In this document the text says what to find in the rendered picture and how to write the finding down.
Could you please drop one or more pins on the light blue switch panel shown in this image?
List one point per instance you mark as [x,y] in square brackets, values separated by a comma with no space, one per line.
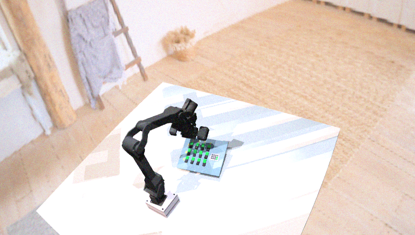
[206,157]

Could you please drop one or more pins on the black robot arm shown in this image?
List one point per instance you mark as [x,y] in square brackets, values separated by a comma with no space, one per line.
[179,117]

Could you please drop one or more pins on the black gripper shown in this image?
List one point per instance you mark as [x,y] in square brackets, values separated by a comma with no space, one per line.
[191,132]

